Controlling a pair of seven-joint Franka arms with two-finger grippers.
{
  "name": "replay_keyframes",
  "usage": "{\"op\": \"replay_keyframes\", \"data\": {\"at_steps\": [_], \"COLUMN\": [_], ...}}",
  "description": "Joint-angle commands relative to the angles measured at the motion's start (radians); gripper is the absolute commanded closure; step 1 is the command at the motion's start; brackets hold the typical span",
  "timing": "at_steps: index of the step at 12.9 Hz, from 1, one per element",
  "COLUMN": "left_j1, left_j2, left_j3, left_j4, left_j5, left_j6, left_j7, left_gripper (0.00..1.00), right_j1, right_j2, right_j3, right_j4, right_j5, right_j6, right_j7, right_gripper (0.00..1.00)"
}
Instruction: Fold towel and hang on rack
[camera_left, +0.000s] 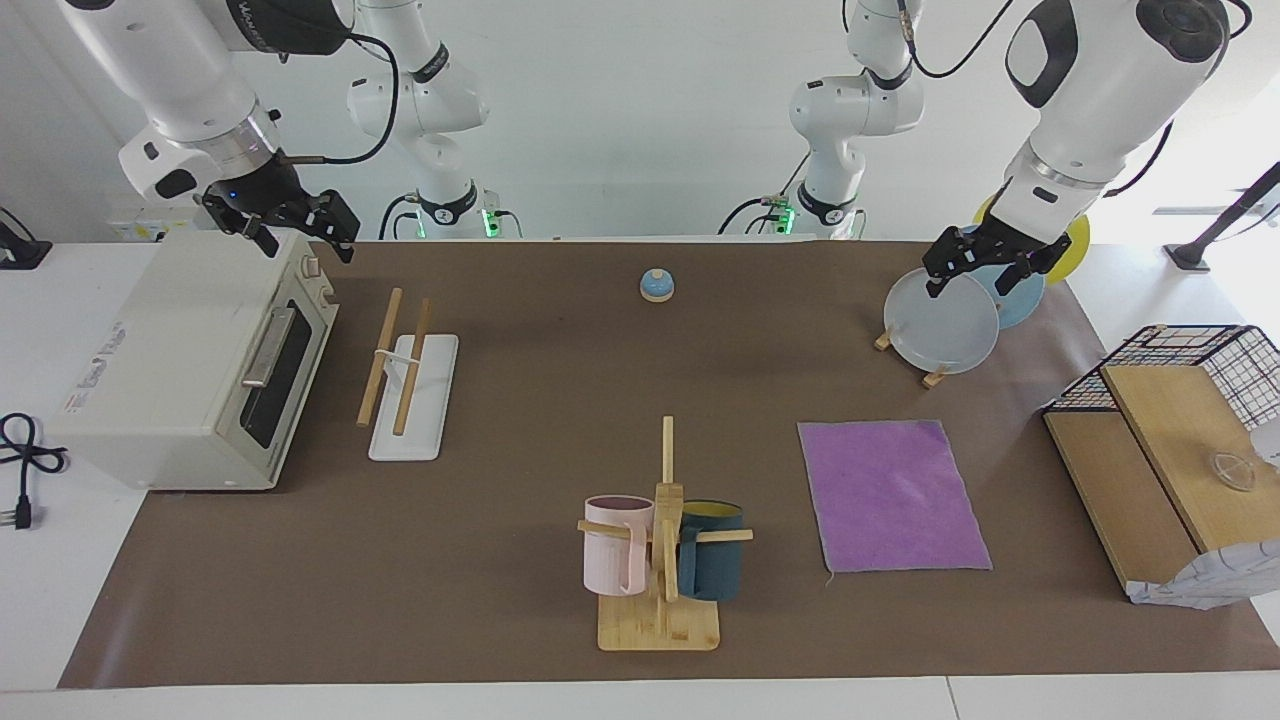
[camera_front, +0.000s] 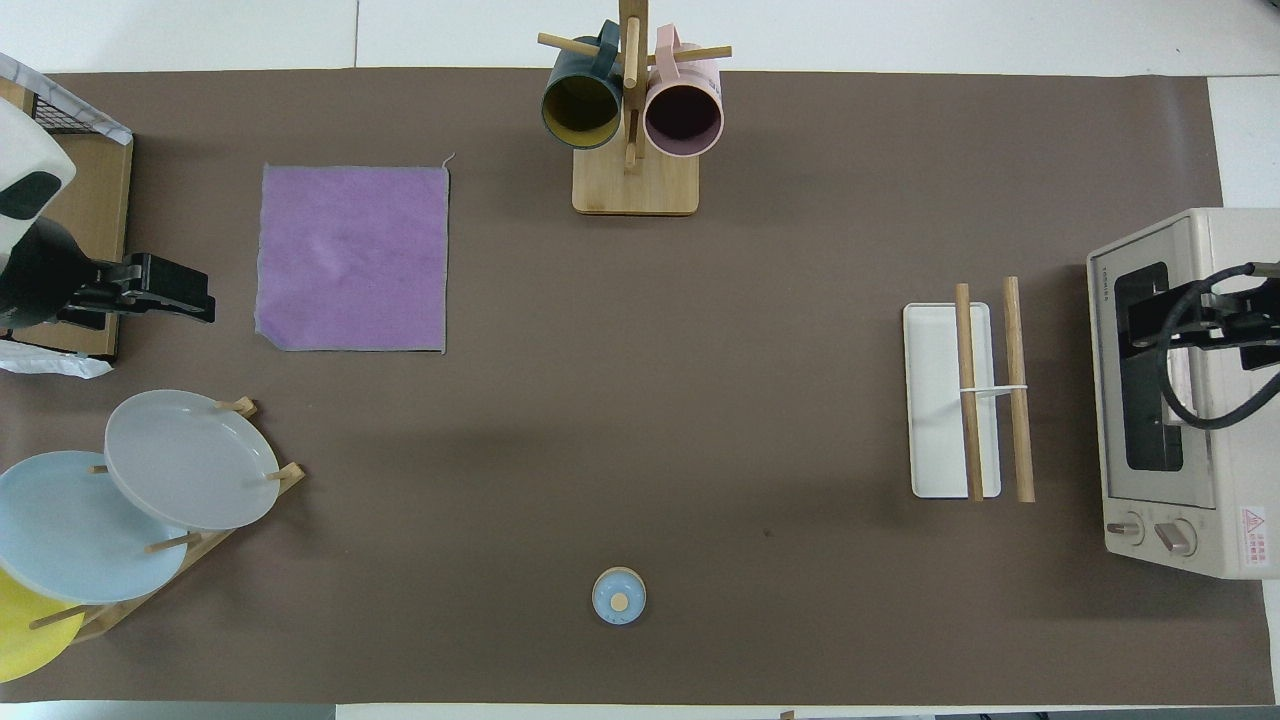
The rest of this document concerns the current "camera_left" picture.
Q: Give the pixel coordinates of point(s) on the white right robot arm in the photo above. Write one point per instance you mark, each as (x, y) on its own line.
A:
(170, 60)

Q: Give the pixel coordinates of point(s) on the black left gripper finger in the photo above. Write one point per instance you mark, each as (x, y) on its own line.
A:
(936, 282)
(1012, 278)

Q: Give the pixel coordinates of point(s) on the wooden plate rack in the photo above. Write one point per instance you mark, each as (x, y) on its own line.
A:
(935, 378)

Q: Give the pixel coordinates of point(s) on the yellow plate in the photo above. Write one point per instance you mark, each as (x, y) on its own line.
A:
(1078, 245)

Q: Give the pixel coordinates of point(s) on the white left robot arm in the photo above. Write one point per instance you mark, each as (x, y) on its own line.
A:
(1090, 130)

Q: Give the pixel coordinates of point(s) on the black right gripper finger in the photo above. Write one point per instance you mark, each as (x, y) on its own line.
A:
(252, 232)
(338, 222)

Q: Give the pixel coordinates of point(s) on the white towel rack wooden bars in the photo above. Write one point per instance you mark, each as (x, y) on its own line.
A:
(420, 400)

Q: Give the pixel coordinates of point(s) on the wooden mug tree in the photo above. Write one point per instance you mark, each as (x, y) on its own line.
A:
(660, 625)

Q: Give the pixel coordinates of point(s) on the black camera stand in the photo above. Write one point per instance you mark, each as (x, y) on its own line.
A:
(1190, 255)

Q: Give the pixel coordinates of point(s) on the blue call bell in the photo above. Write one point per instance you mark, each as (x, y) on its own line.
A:
(657, 287)

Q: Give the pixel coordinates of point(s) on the grey plate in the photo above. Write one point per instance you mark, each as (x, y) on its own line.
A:
(940, 325)

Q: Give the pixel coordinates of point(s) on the pink mug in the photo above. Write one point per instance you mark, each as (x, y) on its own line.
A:
(610, 550)

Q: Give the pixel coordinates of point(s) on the purple and grey towel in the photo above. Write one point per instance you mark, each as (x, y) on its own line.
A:
(890, 500)

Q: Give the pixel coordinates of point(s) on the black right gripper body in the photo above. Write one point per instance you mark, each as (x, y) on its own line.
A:
(265, 200)

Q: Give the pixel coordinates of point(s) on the light blue plate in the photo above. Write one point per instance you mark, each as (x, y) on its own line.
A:
(1020, 305)

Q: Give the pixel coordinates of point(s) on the brown table mat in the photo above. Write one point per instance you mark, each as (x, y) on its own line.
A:
(520, 400)

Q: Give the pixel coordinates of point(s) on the black clamp mount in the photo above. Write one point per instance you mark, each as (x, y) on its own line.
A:
(20, 250)

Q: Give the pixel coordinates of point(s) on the wooden bread box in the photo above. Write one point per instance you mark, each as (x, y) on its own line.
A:
(1180, 440)

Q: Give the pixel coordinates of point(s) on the cream toaster oven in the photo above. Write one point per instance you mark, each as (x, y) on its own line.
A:
(170, 350)

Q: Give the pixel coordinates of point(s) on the dark teal mug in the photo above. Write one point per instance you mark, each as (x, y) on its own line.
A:
(715, 565)

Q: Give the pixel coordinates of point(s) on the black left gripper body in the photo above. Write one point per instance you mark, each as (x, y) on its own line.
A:
(990, 248)

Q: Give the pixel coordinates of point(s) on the wooden box with basket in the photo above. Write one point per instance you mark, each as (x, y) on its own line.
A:
(1210, 580)

